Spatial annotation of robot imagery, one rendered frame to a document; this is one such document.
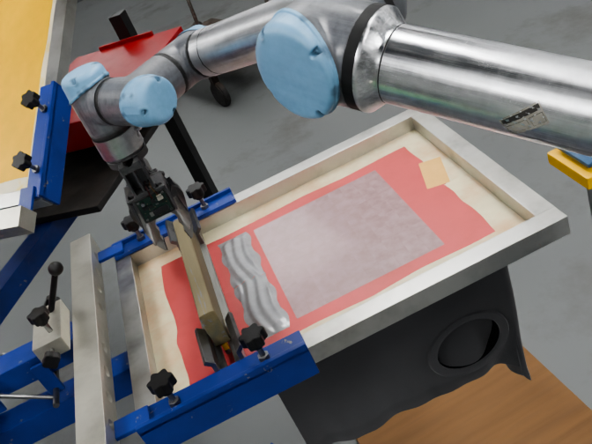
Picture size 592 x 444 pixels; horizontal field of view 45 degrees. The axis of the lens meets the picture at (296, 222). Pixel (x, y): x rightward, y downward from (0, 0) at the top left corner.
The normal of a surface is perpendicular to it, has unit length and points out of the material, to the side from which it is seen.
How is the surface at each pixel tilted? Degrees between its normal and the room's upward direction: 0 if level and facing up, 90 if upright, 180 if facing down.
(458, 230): 0
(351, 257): 0
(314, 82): 88
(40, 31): 32
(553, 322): 0
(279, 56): 88
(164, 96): 90
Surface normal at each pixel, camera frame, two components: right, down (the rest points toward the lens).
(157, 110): 0.78, 0.08
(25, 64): -0.41, -0.33
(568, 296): -0.35, -0.77
